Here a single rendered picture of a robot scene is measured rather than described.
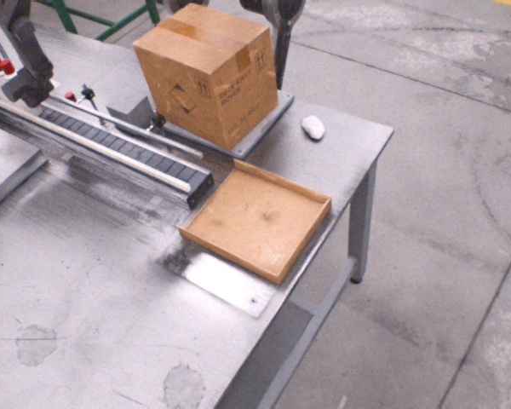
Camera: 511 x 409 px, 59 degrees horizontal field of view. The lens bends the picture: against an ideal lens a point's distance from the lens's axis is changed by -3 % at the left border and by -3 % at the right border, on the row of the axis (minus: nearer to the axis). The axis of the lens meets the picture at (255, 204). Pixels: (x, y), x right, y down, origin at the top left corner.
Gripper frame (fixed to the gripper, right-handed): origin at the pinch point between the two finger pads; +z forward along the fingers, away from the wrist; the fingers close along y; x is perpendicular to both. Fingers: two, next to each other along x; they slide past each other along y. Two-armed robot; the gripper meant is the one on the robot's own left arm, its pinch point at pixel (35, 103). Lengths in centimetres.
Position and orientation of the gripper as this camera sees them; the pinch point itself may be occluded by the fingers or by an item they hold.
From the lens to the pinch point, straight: 166.6
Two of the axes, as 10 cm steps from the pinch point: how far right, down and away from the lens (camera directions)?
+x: 7.4, 6.6, 1.4
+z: -4.2, 2.8, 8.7
